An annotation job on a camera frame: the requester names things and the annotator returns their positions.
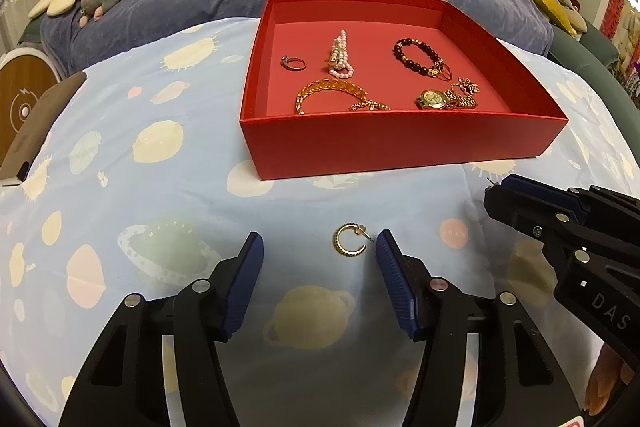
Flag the thin gold necklace chain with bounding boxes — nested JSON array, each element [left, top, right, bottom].
[[451, 77, 482, 98]]

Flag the gold chain link bracelet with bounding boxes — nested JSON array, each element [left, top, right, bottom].
[[294, 79, 393, 116]]

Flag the person's right hand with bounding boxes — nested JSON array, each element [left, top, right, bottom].
[[584, 341, 636, 414]]

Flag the red cardboard box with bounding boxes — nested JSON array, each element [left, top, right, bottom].
[[238, 0, 570, 181]]

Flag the purple flowers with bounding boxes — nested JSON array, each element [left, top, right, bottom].
[[607, 54, 640, 108]]

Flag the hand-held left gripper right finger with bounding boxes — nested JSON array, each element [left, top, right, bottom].
[[375, 229, 587, 427]]

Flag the pink pearl bracelet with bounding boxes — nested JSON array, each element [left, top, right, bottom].
[[327, 30, 357, 80]]

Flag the dark bead bracelet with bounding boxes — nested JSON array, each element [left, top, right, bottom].
[[392, 37, 446, 78]]

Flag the round wooden robot vacuum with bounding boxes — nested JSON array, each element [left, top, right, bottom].
[[0, 47, 60, 152]]

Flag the green sofa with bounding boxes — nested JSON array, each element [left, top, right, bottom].
[[484, 0, 640, 128]]

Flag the planet print blue tablecloth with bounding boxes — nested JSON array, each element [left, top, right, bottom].
[[0, 18, 640, 427]]

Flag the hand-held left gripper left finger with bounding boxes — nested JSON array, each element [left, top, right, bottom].
[[59, 231, 265, 427]]

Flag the gold wristwatch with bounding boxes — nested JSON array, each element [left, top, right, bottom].
[[414, 88, 477, 111]]

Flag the gold hoop earring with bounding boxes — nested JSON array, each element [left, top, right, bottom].
[[333, 223, 373, 259]]

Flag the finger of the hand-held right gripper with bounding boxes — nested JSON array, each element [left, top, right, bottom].
[[483, 185, 596, 258], [501, 174, 640, 253]]

